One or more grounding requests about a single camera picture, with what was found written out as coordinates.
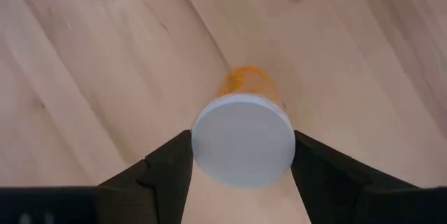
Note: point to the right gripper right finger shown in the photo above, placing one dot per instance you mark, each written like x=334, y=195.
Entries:
x=331, y=189

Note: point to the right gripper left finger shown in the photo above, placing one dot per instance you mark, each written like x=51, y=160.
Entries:
x=157, y=189

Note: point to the orange pill bottle white cap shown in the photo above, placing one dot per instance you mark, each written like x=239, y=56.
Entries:
x=244, y=140

